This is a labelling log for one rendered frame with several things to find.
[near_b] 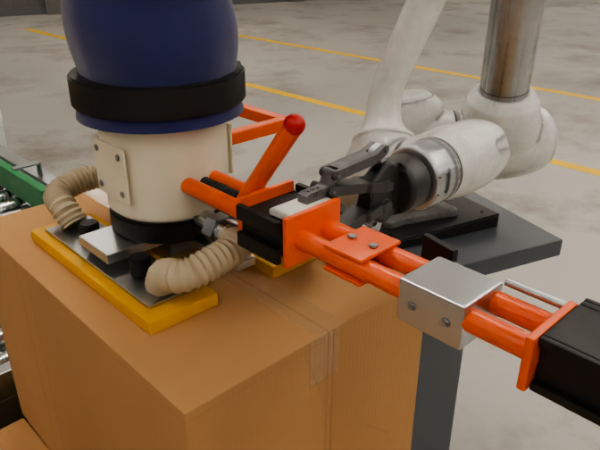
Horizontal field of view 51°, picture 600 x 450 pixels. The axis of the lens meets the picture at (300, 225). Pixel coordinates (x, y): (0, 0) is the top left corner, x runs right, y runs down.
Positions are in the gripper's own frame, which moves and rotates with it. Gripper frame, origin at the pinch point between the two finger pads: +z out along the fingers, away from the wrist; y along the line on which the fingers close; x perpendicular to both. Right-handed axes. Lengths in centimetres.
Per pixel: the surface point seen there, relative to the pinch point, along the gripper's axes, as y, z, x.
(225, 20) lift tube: -20.1, -3.9, 16.8
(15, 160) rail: 47, -34, 183
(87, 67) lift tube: -15.1, 10.1, 25.3
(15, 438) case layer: 53, 21, 51
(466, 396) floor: 106, -106, 29
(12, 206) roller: 53, -21, 156
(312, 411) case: 23.3, 1.6, -3.9
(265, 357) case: 12.9, 7.6, -2.4
